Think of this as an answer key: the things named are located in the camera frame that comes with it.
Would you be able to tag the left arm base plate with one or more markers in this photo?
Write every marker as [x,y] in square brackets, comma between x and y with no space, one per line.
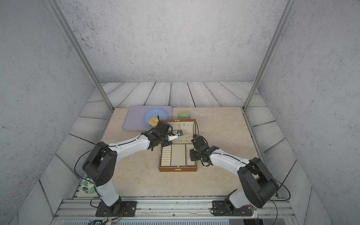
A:
[119,209]

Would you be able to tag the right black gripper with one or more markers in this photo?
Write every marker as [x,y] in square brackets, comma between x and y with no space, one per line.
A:
[191,154]

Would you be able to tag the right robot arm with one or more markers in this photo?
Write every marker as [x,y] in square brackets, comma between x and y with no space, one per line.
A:
[258,185]

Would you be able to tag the metal frame post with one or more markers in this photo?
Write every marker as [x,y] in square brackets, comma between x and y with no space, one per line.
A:
[60,18]
[270,51]

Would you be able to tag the blue plate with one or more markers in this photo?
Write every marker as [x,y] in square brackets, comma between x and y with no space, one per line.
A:
[160,113]

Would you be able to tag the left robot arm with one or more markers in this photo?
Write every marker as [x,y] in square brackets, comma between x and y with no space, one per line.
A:
[100,163]

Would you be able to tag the brown jewelry box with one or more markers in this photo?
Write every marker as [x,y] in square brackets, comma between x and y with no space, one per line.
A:
[176,157]

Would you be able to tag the green bowl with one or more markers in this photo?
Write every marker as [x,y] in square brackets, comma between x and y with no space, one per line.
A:
[183,115]

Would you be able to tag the right metal frame post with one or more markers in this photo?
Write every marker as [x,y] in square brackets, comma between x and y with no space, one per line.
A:
[270,51]

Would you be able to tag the aluminium mounting rail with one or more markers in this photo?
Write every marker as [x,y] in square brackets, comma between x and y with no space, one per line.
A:
[190,207]

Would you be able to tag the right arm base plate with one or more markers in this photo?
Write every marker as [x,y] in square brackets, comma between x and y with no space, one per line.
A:
[225,208]

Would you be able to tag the left metal frame post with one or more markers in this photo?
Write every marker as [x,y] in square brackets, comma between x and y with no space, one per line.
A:
[60,18]

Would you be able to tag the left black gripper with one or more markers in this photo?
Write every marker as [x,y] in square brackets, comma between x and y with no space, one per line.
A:
[167,144]

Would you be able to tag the purple tray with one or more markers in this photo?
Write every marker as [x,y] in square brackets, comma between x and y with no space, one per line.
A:
[134,118]

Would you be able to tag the yellow pastry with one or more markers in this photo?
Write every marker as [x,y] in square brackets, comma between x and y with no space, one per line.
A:
[154,121]

